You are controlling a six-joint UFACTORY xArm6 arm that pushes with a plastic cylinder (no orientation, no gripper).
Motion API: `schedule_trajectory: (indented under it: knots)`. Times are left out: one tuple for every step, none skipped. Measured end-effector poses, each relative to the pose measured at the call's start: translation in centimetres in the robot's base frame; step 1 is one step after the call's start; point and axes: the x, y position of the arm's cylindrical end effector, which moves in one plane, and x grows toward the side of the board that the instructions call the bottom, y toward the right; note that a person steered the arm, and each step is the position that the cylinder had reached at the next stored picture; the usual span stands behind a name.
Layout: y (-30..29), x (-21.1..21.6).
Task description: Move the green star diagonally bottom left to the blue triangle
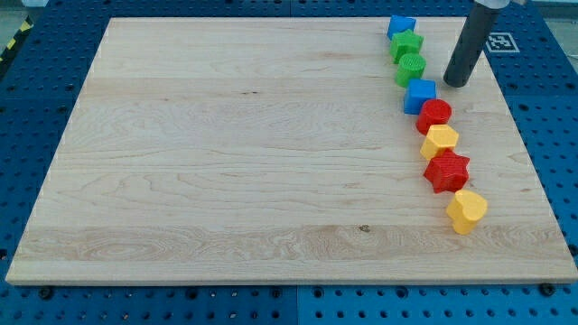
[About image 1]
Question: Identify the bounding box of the green star block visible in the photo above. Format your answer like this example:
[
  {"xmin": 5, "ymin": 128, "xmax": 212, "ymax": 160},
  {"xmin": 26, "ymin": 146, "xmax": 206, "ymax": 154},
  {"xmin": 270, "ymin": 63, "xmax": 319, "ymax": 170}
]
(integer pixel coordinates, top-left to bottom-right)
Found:
[{"xmin": 390, "ymin": 30, "xmax": 424, "ymax": 64}]

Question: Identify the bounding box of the white fiducial marker tag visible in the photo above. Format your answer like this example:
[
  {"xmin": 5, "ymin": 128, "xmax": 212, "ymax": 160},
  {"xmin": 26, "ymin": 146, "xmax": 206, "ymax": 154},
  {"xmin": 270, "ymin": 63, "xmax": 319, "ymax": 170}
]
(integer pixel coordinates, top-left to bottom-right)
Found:
[{"xmin": 486, "ymin": 32, "xmax": 519, "ymax": 53}]

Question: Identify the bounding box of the red star block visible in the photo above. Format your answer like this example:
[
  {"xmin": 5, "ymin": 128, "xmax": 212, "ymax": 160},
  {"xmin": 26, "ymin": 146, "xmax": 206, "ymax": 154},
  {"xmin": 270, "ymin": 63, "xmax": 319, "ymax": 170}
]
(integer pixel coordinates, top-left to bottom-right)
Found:
[{"xmin": 424, "ymin": 150, "xmax": 471, "ymax": 193}]

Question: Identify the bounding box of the wooden board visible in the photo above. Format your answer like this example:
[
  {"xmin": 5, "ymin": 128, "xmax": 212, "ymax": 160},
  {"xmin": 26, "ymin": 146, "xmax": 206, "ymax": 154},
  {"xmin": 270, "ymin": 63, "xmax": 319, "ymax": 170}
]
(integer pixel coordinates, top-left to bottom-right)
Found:
[{"xmin": 6, "ymin": 17, "xmax": 577, "ymax": 286}]

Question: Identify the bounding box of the yellow black hazard tape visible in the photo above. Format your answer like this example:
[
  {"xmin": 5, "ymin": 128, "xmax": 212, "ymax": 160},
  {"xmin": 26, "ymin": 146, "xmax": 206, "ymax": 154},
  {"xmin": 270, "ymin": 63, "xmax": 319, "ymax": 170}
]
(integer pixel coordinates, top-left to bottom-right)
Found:
[{"xmin": 1, "ymin": 16, "xmax": 34, "ymax": 65}]

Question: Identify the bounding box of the green cylinder block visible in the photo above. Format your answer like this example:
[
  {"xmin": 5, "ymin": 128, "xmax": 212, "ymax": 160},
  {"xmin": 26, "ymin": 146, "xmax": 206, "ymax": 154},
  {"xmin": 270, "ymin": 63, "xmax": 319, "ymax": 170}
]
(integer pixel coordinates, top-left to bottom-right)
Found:
[{"xmin": 395, "ymin": 53, "xmax": 426, "ymax": 88}]

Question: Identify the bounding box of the blue triangle block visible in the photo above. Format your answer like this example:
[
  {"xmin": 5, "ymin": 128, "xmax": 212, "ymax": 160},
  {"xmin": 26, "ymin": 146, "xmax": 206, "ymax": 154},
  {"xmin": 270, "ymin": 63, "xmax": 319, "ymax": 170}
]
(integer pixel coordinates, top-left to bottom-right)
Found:
[{"xmin": 387, "ymin": 15, "xmax": 416, "ymax": 40}]

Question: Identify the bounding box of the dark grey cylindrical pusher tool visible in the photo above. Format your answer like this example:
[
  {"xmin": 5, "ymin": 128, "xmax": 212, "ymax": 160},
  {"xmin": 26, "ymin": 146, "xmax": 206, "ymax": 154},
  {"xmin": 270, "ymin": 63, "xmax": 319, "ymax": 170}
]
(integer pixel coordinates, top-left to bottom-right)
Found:
[{"xmin": 443, "ymin": 2, "xmax": 502, "ymax": 88}]

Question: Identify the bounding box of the yellow hexagon block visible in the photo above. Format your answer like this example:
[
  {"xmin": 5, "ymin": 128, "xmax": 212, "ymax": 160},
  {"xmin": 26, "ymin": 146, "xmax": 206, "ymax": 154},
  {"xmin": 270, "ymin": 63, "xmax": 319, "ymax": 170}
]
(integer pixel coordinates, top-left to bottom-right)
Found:
[{"xmin": 420, "ymin": 125, "xmax": 460, "ymax": 160}]

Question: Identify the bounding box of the yellow heart block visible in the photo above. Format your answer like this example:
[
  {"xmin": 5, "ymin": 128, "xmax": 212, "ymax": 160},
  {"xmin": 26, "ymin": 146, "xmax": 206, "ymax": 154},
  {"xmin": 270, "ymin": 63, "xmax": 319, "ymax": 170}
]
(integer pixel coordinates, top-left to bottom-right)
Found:
[{"xmin": 446, "ymin": 190, "xmax": 488, "ymax": 235}]

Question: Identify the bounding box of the blue cube block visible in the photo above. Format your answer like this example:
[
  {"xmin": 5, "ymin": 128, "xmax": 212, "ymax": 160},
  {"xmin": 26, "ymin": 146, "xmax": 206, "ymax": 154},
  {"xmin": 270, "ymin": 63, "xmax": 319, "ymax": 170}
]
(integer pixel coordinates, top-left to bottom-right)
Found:
[{"xmin": 403, "ymin": 79, "xmax": 437, "ymax": 115}]

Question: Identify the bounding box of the red cylinder block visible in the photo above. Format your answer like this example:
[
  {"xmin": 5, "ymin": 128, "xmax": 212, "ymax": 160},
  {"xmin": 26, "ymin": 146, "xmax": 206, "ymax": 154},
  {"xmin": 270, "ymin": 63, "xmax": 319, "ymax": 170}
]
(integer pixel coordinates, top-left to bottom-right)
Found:
[{"xmin": 415, "ymin": 99, "xmax": 452, "ymax": 135}]

